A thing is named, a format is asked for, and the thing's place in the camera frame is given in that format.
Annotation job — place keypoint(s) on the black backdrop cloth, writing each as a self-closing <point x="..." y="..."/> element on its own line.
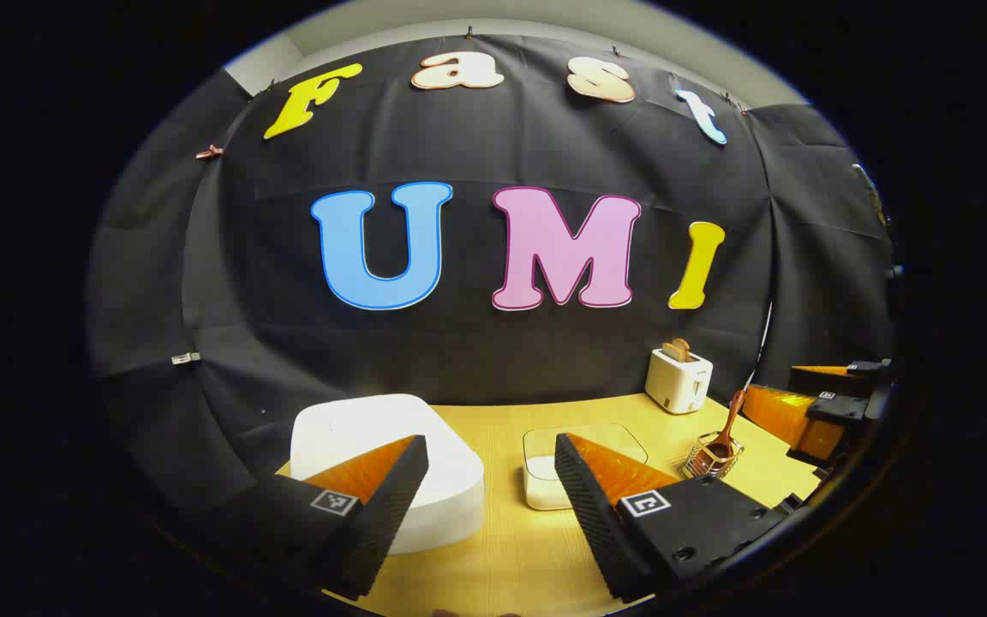
<point x="476" y="343"/>

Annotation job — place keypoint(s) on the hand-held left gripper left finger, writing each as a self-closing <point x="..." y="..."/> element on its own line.
<point x="391" y="506"/>

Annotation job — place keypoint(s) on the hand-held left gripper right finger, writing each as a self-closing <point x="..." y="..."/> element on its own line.
<point x="588" y="514"/>

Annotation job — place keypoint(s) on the white rice cooker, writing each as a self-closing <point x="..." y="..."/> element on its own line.
<point x="348" y="428"/>

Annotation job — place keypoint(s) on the toasted bread slice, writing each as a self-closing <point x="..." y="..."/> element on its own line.
<point x="684" y="347"/>
<point x="669" y="351"/>

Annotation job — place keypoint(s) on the clear glass container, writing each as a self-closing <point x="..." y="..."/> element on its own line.
<point x="596" y="441"/>

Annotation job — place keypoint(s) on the copper cloth clip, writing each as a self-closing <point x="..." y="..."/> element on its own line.
<point x="209" y="153"/>

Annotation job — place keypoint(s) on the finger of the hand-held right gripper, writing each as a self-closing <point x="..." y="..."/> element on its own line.
<point x="789" y="416"/>
<point x="836" y="375"/>

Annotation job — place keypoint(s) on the brown wooden spoon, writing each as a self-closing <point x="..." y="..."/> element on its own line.
<point x="730" y="420"/>

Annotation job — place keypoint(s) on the white toaster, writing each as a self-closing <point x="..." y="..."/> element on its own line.
<point x="673" y="384"/>

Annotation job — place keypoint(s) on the white cloth clip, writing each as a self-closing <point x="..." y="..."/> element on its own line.
<point x="185" y="358"/>

